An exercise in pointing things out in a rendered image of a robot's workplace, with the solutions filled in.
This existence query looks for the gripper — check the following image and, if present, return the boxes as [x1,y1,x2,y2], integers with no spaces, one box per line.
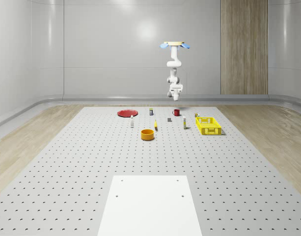
[168,83,185,102]

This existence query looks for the drone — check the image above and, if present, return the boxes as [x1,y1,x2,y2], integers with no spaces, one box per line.
[160,41,191,50]

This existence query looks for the yellow basket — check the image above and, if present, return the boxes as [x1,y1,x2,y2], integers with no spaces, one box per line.
[195,117,222,136]

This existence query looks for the red plate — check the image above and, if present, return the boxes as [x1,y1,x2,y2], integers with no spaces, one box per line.
[117,109,139,118]

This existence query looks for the yellow bowl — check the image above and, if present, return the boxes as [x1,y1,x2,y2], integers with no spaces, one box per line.
[140,129,155,142]

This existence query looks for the white board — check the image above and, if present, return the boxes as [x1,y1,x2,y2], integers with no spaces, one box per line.
[97,175,203,236]

